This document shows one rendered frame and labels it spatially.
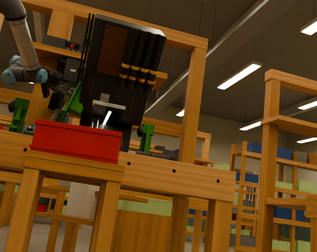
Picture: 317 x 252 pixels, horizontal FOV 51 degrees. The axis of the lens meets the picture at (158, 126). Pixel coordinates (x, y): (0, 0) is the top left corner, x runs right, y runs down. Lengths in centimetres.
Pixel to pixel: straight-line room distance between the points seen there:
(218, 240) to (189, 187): 28
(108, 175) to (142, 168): 37
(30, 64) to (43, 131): 59
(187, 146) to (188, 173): 68
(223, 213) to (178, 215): 60
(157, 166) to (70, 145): 49
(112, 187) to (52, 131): 30
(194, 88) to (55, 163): 142
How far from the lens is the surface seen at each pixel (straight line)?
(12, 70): 188
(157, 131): 232
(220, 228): 167
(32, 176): 120
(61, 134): 125
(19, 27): 170
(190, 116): 232
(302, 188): 741
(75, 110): 181
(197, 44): 253
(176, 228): 223
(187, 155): 226
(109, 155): 122
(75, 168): 120
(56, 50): 218
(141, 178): 154
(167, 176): 157
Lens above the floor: 66
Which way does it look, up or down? 14 degrees up
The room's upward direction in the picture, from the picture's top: 8 degrees clockwise
